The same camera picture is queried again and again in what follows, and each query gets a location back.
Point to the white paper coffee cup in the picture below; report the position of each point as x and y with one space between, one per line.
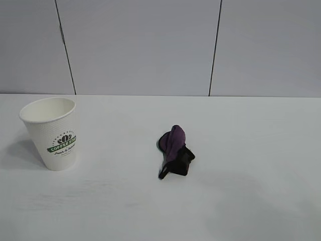
50 130

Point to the purple and black cloth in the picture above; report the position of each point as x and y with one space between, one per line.
175 145

